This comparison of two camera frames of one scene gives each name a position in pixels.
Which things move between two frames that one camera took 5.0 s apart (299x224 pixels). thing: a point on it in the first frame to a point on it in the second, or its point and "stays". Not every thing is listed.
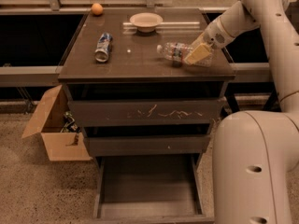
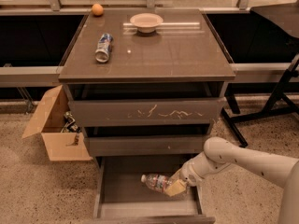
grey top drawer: x=147 y=112 stays
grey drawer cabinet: x=131 y=100 stays
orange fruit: x=97 y=8 stays
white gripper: x=216 y=35 to x=189 y=174
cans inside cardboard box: x=69 y=125 stays
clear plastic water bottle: x=177 y=51 to x=159 y=182
